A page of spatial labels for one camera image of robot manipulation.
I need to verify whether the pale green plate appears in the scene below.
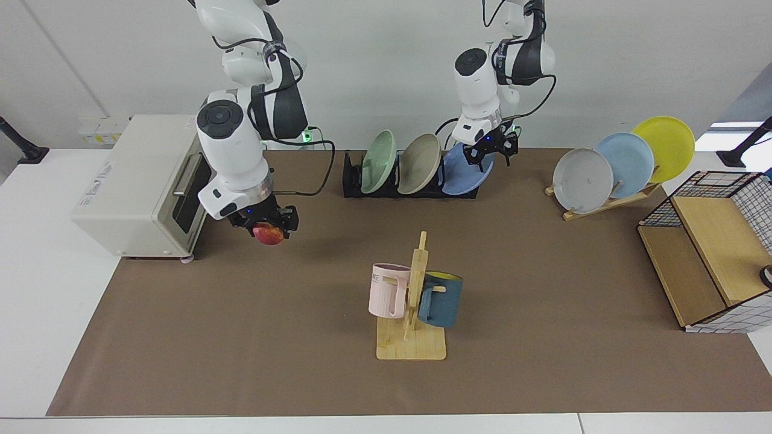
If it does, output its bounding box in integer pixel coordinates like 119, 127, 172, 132
361, 130, 399, 195

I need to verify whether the beige plate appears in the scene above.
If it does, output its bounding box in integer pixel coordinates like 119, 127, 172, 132
398, 133, 443, 195

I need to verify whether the pale toaster oven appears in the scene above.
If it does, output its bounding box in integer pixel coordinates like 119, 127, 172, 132
71, 115, 215, 261

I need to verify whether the white wall socket strip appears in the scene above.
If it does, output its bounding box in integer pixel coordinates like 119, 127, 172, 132
78, 116, 130, 147

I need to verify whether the wooden cup stand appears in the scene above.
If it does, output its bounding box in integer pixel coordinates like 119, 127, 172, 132
376, 231, 448, 361

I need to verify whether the wire basket with wooden floor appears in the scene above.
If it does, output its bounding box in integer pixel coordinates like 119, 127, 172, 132
638, 171, 772, 334

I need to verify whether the grey plate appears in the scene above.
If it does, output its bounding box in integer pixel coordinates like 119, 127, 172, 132
552, 148, 614, 215

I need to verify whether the black dish rack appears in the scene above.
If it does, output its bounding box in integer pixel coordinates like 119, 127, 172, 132
343, 151, 480, 200

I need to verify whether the wooden plate rack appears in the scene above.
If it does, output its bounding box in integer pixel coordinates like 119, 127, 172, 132
545, 166, 662, 221

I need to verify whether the light blue plate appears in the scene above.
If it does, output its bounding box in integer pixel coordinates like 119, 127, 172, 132
594, 133, 655, 200

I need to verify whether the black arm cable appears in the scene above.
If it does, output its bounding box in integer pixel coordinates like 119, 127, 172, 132
482, 0, 557, 124
265, 54, 336, 197

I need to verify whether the pink cup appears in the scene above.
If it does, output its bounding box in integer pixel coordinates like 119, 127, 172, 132
369, 263, 412, 319

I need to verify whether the red yellow apple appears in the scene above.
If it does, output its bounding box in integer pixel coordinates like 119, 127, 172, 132
253, 222, 285, 246

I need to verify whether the brown table cloth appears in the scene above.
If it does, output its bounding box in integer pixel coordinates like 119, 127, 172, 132
46, 148, 772, 417

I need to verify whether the dark blue cup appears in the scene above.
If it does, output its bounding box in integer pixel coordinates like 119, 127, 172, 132
417, 272, 464, 329

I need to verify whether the yellow plate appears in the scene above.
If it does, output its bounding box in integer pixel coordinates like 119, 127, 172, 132
632, 116, 696, 184

